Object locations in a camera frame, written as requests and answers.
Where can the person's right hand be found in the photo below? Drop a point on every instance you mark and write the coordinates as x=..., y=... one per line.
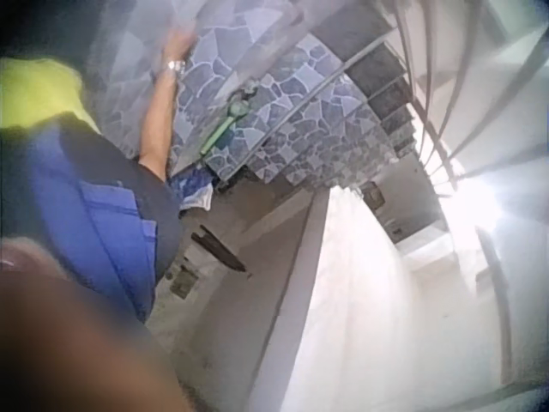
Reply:
x=179, y=44

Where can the silver wrist watch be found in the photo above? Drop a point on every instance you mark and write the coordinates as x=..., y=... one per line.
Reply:
x=175, y=66

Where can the white cloth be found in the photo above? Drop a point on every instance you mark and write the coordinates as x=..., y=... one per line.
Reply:
x=196, y=198

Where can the dark wooden plank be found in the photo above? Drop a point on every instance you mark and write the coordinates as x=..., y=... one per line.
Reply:
x=218, y=249

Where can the stone staircase with metal railing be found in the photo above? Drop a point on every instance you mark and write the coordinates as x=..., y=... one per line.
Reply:
x=386, y=86

